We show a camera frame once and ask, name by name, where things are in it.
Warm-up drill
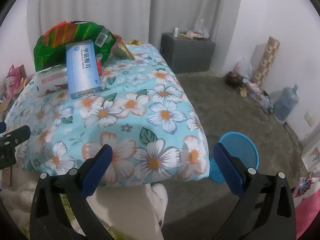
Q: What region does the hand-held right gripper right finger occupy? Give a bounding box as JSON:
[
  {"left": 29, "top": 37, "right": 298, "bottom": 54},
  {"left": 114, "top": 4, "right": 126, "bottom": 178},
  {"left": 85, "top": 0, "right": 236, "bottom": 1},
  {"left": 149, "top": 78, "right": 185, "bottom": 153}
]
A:
[{"left": 213, "top": 142, "right": 297, "bottom": 240}]

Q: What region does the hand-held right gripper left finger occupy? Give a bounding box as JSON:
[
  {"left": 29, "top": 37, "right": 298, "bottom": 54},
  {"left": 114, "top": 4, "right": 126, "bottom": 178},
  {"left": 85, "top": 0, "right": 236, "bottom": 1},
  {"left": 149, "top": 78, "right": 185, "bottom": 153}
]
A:
[{"left": 29, "top": 144, "right": 120, "bottom": 240}]

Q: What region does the blue plastic bin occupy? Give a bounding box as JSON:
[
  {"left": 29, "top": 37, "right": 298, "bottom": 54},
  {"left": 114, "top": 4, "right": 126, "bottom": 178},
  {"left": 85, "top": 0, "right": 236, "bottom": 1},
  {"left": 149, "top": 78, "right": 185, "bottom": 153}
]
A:
[{"left": 209, "top": 131, "right": 260, "bottom": 183}]

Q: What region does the white bottle with red cap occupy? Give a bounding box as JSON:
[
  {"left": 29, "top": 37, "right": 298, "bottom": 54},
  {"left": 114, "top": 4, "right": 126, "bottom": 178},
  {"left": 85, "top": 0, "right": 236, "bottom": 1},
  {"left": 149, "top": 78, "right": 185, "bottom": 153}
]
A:
[{"left": 34, "top": 54, "right": 103, "bottom": 92}]

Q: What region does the green and red snack bag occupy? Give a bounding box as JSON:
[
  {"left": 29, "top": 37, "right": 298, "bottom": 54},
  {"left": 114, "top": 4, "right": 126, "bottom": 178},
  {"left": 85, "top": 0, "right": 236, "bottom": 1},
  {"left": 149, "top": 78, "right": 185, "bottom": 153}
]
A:
[{"left": 33, "top": 20, "right": 118, "bottom": 72}]

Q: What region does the white fluffy blanket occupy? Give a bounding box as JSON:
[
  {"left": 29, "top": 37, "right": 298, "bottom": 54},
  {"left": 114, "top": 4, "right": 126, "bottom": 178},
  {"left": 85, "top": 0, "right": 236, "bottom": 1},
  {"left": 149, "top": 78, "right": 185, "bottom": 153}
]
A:
[{"left": 0, "top": 166, "right": 65, "bottom": 230}]

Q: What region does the pink plastic bag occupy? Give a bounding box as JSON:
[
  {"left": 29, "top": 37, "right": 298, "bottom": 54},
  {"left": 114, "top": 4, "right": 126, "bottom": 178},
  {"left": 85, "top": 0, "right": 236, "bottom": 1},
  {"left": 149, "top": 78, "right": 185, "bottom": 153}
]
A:
[{"left": 6, "top": 64, "right": 20, "bottom": 93}]

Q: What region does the brown paper bag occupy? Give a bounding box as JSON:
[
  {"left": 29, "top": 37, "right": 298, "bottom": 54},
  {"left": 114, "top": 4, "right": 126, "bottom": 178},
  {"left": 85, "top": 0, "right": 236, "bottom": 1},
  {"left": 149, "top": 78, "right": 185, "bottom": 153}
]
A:
[{"left": 17, "top": 64, "right": 28, "bottom": 82}]

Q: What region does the light blue floral blanket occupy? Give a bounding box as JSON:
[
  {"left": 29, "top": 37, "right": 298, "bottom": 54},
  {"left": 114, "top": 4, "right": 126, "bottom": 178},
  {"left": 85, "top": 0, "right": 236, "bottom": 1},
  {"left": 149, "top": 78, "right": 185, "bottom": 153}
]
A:
[{"left": 4, "top": 43, "right": 210, "bottom": 188}]

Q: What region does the blue water jug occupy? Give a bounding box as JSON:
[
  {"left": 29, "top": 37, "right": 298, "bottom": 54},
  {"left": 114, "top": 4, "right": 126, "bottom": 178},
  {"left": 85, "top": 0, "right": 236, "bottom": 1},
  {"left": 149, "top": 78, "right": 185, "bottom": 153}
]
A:
[{"left": 273, "top": 84, "right": 300, "bottom": 121}]

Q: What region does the small dark appliance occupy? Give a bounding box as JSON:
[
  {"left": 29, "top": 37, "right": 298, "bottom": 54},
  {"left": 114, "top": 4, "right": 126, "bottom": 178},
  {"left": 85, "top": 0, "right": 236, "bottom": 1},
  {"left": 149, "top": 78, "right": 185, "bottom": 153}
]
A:
[{"left": 226, "top": 71, "right": 244, "bottom": 87}]

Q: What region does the pink printed blanket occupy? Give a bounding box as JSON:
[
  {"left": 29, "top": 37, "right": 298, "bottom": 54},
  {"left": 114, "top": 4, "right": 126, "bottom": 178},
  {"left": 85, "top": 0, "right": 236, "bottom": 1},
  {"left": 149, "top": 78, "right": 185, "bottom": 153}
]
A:
[{"left": 294, "top": 170, "right": 320, "bottom": 240}]

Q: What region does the blue medicine box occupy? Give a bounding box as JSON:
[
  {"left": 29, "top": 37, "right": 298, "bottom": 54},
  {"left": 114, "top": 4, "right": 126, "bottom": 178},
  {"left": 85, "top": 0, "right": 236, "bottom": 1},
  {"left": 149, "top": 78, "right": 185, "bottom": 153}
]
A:
[{"left": 66, "top": 40, "right": 102, "bottom": 99}]

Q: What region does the white plastic bag red print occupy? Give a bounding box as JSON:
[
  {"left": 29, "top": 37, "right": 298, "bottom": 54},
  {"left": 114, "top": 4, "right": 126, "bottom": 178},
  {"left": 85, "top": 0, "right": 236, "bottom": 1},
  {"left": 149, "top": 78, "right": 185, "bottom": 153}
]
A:
[{"left": 232, "top": 56, "right": 253, "bottom": 80}]

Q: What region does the white board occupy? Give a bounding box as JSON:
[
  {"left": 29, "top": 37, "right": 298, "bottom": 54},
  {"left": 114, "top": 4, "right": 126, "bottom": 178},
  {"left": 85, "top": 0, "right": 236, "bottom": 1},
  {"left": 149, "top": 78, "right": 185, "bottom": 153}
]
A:
[{"left": 251, "top": 44, "right": 268, "bottom": 79}]

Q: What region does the patterned paper roll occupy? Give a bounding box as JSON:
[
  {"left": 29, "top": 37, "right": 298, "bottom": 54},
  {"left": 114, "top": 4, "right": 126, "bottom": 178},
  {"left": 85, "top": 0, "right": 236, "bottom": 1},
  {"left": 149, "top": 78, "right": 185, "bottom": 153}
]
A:
[{"left": 251, "top": 36, "right": 280, "bottom": 88}]

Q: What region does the grey cabinet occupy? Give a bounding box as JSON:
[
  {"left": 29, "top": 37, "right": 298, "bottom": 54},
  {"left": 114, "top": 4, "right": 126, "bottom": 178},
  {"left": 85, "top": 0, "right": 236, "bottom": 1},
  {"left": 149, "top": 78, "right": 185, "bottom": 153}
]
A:
[{"left": 161, "top": 32, "right": 216, "bottom": 74}]

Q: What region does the orange and blue cracker packet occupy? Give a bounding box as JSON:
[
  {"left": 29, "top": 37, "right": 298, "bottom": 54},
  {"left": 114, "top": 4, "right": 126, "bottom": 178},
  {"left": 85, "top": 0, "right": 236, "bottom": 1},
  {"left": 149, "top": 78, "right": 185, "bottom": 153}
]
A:
[{"left": 111, "top": 34, "right": 135, "bottom": 60}]

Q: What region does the clear plastic bag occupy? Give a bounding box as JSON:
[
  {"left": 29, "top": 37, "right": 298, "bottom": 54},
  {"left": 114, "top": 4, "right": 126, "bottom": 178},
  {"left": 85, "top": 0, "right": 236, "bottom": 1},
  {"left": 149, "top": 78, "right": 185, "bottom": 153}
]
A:
[{"left": 194, "top": 19, "right": 210, "bottom": 39}]

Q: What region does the black power cable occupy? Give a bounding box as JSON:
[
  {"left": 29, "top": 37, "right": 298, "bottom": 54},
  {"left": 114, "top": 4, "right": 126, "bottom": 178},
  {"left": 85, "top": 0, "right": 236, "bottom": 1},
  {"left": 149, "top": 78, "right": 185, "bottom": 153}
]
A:
[{"left": 253, "top": 90, "right": 274, "bottom": 117}]

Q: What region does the wall socket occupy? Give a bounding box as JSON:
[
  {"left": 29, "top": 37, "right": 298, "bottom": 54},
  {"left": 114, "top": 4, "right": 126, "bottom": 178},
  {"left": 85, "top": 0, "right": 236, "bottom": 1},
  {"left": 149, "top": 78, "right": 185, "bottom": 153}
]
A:
[{"left": 304, "top": 111, "right": 317, "bottom": 128}]

